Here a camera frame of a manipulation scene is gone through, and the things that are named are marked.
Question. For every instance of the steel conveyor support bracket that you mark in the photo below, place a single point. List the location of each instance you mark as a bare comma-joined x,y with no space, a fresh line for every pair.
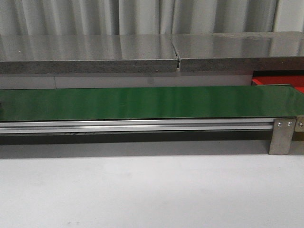
281,137

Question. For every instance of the white pleated curtain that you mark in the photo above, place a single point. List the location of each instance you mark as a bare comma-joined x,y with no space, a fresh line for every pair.
95,17

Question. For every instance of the grey stone countertop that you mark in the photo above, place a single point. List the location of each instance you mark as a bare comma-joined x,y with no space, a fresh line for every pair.
97,61

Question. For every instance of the red plastic tray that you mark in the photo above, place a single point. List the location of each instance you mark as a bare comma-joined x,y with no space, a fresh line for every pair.
296,82

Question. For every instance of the green conveyor belt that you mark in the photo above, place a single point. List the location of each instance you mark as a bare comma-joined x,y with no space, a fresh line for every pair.
150,103

